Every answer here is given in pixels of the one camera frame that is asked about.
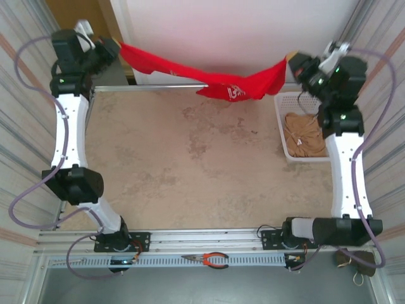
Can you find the red t-shirt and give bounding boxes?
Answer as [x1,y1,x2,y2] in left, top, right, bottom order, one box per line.
[118,42,288,102]

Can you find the aluminium mounting rail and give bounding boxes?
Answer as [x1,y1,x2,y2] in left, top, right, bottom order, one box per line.
[34,225,376,256]

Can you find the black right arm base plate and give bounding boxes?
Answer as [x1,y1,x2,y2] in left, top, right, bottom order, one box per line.
[261,228,319,251]

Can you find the short black right gripper cable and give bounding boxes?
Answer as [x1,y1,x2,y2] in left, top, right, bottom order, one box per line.
[297,89,318,117]

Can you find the white plastic perforated basket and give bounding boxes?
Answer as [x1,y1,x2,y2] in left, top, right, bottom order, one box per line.
[273,92,332,163]

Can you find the aluminium table edge bar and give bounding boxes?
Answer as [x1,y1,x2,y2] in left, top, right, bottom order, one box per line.
[93,82,315,94]

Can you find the grey slotted cable duct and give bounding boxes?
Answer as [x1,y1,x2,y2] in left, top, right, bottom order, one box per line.
[47,254,287,270]

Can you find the wooden door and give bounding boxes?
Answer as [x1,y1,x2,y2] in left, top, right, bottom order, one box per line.
[46,0,127,77]

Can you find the orange handled pliers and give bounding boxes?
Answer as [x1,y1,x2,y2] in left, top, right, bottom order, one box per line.
[181,251,229,270]

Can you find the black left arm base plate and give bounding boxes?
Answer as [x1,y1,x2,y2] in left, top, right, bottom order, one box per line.
[94,232,151,253]

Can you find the dark brown cloth pouch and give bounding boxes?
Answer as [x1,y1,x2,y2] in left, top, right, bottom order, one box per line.
[335,248,377,288]

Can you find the aluminium frame post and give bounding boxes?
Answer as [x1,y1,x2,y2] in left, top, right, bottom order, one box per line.
[39,0,96,99]
[313,0,380,92]

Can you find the tan crumpled cloth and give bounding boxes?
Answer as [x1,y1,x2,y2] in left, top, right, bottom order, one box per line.
[284,113,328,158]

